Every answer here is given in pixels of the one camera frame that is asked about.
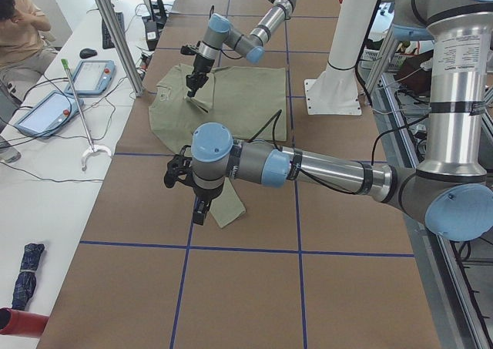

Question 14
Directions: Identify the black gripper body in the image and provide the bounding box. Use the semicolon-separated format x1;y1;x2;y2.
193;186;223;205
186;54;213;92

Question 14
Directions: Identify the olive green long-sleeve shirt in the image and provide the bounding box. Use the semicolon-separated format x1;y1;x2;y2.
149;64;291;227

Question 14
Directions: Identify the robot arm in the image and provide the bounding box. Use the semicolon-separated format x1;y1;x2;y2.
185;0;492;241
180;0;297;98

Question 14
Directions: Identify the black keyboard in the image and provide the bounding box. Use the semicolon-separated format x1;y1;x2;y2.
101;11;126;50

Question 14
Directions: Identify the far teach pendant tablet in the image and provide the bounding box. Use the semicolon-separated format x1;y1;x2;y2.
71;59;116;97

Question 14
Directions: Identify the teach pendant tablet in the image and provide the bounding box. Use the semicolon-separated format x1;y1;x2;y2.
71;59;116;97
14;91;79;138

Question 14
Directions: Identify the black computer mouse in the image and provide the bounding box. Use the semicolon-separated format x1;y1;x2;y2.
79;48;98;59

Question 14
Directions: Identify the reacher grabber stick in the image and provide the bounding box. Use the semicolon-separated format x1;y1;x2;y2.
61;58;112;172

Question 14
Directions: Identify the near teach pendant tablet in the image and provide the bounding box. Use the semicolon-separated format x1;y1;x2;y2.
14;91;79;138

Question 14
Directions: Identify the seated person in beige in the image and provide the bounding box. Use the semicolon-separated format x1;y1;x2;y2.
1;0;56;103

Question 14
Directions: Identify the folded dark blue umbrella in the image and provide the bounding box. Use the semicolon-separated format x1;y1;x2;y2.
12;243;45;310

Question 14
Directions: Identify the red cylinder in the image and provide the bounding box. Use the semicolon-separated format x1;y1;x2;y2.
0;307;49;338

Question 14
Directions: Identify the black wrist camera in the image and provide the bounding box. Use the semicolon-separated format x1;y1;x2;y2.
163;145;194;188
180;45;199;55

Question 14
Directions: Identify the aluminium frame post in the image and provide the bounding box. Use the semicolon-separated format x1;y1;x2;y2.
95;0;144;97

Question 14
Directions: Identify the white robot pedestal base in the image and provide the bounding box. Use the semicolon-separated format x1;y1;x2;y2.
305;0;379;116

